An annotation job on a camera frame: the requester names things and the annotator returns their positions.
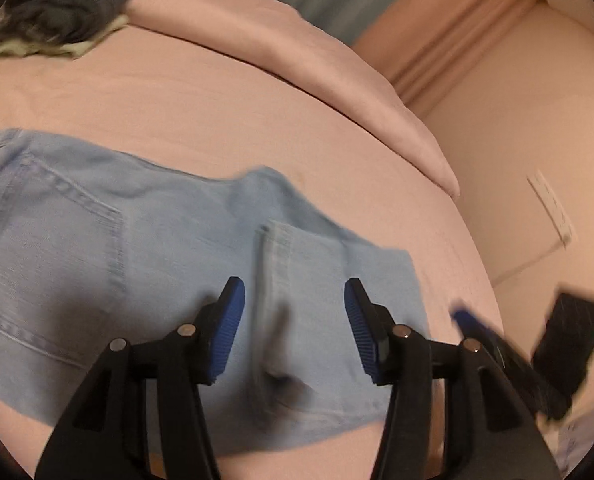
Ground folded dark denim pants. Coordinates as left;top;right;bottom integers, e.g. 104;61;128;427
0;0;139;47

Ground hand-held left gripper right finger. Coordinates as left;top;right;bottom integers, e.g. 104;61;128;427
343;277;564;480

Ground white wall socket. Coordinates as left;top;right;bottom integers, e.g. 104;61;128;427
526;168;576;247

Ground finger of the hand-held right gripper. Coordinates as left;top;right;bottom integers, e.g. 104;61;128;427
449;302;576;422

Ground folded pale green cloth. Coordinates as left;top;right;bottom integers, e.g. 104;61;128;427
0;14;131;62

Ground light blue denim pants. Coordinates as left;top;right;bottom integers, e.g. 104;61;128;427
0;127;432;455

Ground pink duvet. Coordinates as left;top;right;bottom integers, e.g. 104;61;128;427
126;0;460;199

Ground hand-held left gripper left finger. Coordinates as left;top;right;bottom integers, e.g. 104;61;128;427
34;276;247;480

